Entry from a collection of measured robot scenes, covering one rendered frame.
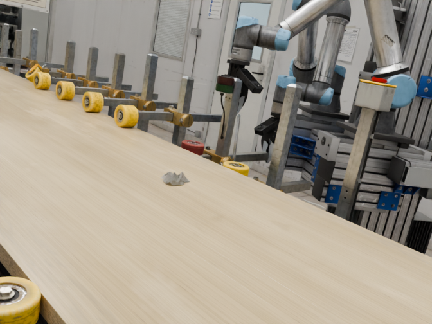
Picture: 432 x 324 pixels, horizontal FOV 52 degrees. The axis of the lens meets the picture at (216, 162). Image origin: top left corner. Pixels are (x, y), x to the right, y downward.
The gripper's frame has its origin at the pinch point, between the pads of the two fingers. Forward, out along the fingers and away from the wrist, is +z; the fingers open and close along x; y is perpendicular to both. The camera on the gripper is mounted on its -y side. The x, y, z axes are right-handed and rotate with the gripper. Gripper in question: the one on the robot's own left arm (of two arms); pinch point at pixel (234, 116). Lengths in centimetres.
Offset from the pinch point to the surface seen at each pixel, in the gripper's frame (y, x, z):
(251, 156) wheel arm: -2.2, -11.5, 15.5
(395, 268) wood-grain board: -84, 41, 11
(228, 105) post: -5.2, 9.6, -4.7
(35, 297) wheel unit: -66, 99, 10
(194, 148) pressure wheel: -4.1, 20.9, 10.9
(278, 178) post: -31.5, 8.5, 13.3
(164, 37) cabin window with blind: 430, -283, -27
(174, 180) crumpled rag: -33, 53, 10
